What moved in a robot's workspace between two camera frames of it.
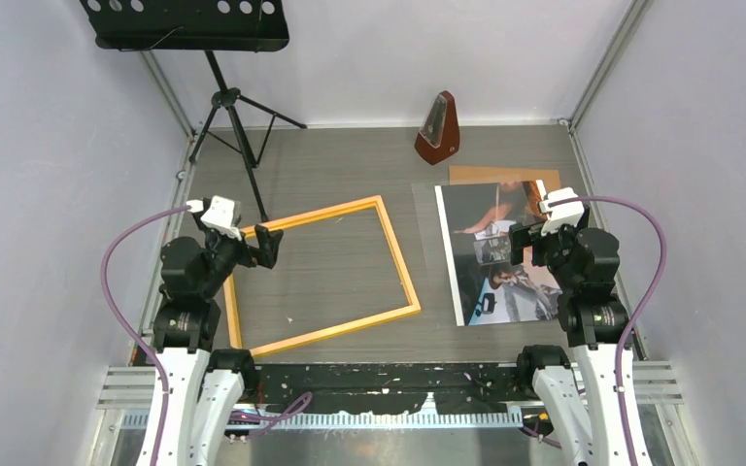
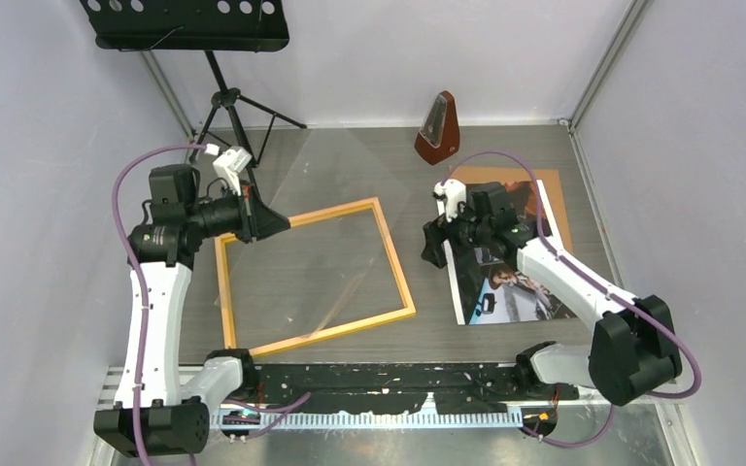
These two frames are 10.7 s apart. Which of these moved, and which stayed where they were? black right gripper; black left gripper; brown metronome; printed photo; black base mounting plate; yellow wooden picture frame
Moved: black left gripper; black right gripper
Stayed: printed photo; yellow wooden picture frame; brown metronome; black base mounting plate
